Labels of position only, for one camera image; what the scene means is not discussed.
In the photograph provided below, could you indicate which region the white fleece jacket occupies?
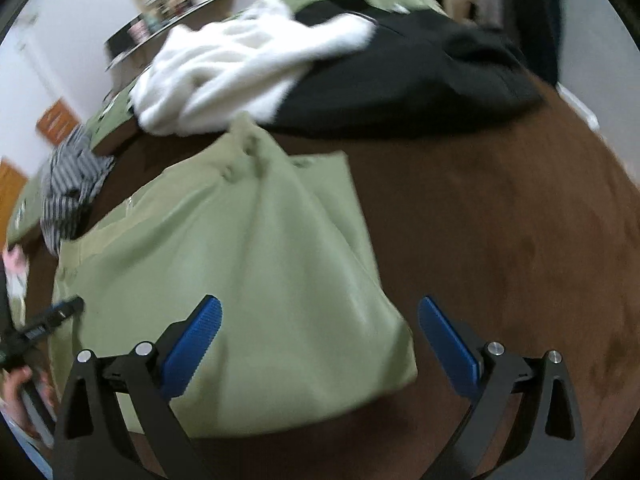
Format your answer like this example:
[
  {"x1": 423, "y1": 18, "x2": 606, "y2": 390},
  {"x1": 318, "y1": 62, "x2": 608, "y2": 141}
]
[{"x1": 130, "y1": 0, "x2": 376, "y2": 136}]

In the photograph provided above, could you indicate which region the grey striped shirt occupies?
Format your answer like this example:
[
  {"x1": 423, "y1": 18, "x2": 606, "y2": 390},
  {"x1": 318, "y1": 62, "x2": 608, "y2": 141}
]
[{"x1": 40, "y1": 127, "x2": 116, "y2": 256}]

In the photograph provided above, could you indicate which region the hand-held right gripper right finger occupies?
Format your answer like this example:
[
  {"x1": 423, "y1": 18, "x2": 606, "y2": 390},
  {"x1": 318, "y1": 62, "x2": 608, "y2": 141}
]
[{"x1": 417, "y1": 296, "x2": 586, "y2": 480}]

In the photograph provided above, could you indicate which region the pink cloth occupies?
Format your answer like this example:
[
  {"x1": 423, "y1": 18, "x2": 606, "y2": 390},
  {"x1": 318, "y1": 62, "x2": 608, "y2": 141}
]
[{"x1": 2, "y1": 246, "x2": 26, "y2": 281}]

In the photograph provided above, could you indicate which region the wooden bed headboard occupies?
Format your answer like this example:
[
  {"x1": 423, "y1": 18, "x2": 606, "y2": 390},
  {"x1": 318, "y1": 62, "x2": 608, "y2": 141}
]
[{"x1": 0, "y1": 157, "x2": 31, "y2": 211}]

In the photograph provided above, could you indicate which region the green zip jacket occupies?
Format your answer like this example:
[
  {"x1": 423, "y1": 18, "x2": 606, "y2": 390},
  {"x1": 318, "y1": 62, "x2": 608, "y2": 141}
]
[{"x1": 50, "y1": 112, "x2": 418, "y2": 438}]

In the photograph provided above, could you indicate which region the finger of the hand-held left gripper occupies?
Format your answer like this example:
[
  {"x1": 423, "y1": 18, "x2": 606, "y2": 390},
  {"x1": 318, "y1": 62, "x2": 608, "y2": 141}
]
[{"x1": 25, "y1": 296, "x2": 85, "y2": 333}]

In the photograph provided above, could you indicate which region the white desk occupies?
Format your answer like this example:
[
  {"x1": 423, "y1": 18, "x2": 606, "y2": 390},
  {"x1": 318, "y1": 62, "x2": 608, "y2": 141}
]
[{"x1": 104, "y1": 0, "x2": 258, "y2": 73}]

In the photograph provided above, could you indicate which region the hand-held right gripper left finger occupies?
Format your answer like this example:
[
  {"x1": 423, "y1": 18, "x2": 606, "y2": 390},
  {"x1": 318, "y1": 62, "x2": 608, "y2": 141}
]
[{"x1": 52, "y1": 294, "x2": 223, "y2": 480}]

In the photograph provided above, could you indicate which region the black garment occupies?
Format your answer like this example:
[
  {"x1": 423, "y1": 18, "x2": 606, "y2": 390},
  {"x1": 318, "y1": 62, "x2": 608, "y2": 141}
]
[{"x1": 265, "y1": 7, "x2": 546, "y2": 138}]

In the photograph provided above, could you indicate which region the navy hanging jacket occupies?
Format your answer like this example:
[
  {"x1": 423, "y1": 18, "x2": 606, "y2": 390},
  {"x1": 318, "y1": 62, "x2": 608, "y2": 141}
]
[{"x1": 505, "y1": 0, "x2": 561, "y2": 86}]

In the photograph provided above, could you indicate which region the person's left hand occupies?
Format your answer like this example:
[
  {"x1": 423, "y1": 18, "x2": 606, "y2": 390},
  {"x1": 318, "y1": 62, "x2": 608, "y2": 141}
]
[{"x1": 0, "y1": 366, "x2": 57, "y2": 438}]

